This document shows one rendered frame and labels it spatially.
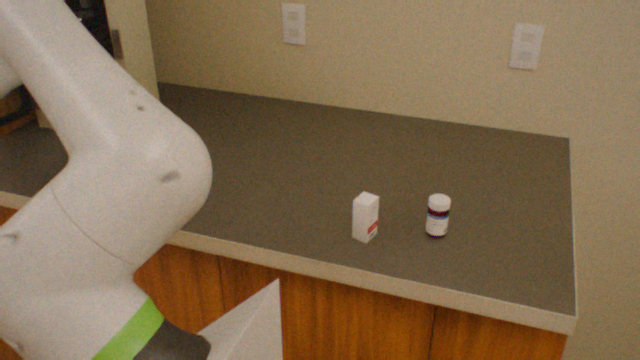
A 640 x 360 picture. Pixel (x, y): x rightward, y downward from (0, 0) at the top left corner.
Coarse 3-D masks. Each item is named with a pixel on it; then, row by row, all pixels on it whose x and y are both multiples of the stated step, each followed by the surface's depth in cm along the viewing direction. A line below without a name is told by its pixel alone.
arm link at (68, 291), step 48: (48, 192) 58; (0, 240) 57; (48, 240) 56; (0, 288) 56; (48, 288) 57; (96, 288) 59; (0, 336) 59; (48, 336) 57; (96, 336) 58; (144, 336) 61
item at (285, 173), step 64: (192, 128) 158; (256, 128) 158; (320, 128) 158; (384, 128) 158; (448, 128) 158; (0, 192) 130; (256, 192) 130; (320, 192) 130; (384, 192) 129; (448, 192) 129; (512, 192) 129; (256, 256) 113; (320, 256) 110; (384, 256) 110; (448, 256) 110; (512, 256) 110; (512, 320) 100; (576, 320) 96
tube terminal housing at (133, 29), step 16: (112, 0) 132; (128, 0) 136; (112, 16) 134; (128, 16) 137; (144, 16) 143; (128, 32) 138; (144, 32) 144; (128, 48) 139; (144, 48) 145; (128, 64) 140; (144, 64) 146; (144, 80) 147
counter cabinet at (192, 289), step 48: (144, 288) 134; (192, 288) 129; (240, 288) 124; (288, 288) 119; (336, 288) 114; (288, 336) 126; (336, 336) 121; (384, 336) 116; (432, 336) 115; (480, 336) 108; (528, 336) 104
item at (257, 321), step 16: (272, 288) 67; (240, 304) 72; (256, 304) 66; (272, 304) 67; (224, 320) 72; (240, 320) 65; (256, 320) 63; (272, 320) 68; (208, 336) 71; (224, 336) 65; (240, 336) 60; (256, 336) 64; (272, 336) 69; (224, 352) 60; (240, 352) 61; (256, 352) 65; (272, 352) 70
